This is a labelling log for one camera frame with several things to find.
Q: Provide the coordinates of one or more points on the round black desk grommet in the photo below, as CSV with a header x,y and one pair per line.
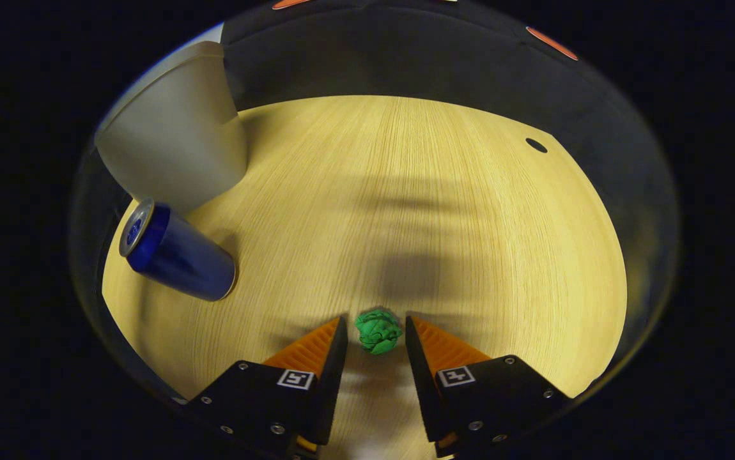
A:
x,y
536,145

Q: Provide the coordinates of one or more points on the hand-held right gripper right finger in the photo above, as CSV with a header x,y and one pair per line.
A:
x,y
420,383

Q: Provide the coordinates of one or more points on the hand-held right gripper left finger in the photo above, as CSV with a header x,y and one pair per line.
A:
x,y
332,383

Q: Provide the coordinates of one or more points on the blue pop can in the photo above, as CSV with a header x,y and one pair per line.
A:
x,y
182,255

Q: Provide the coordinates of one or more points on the white desktop garbage bin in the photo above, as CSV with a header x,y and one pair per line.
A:
x,y
176,140

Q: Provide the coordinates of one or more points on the green paper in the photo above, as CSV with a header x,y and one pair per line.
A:
x,y
378,332

